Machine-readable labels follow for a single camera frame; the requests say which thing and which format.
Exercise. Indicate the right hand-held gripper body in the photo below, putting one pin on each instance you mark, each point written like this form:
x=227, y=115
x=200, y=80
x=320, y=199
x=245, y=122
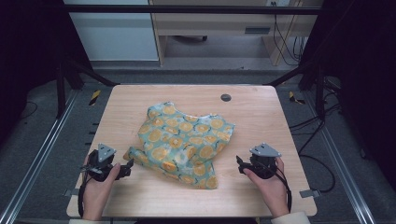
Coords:
x=263, y=165

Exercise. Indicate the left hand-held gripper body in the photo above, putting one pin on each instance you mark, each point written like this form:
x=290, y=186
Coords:
x=101, y=169

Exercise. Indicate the orange print green cloth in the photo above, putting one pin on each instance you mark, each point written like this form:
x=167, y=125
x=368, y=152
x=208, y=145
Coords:
x=182, y=143

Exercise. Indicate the person's left hand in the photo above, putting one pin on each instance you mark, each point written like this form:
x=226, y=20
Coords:
x=96, y=196

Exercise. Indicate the person's right hand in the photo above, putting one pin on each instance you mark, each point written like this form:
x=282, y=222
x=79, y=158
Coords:
x=272, y=193

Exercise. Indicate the grey round table grommet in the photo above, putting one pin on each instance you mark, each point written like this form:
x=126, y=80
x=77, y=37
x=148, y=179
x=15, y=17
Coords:
x=225, y=97

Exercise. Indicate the yellow black tape strip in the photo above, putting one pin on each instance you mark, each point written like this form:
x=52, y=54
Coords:
x=95, y=97

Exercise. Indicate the white cabinet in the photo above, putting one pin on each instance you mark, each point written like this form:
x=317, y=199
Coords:
x=115, y=34

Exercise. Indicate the light wooden desk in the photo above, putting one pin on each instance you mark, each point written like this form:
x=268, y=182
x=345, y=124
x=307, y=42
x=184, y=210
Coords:
x=214, y=23

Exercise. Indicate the grey metal table bracket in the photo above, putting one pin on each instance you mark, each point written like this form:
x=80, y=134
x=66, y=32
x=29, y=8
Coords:
x=309, y=193
x=73, y=192

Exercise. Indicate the aluminium floor rail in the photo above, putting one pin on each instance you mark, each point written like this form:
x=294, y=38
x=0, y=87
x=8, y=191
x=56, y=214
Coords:
x=40, y=155
x=339, y=161

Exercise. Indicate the black metal frame stand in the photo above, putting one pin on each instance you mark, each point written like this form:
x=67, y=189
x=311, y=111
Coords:
x=61, y=90
x=319, y=90

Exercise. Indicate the black horizontal frame bar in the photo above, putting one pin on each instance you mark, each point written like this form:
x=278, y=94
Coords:
x=186, y=9

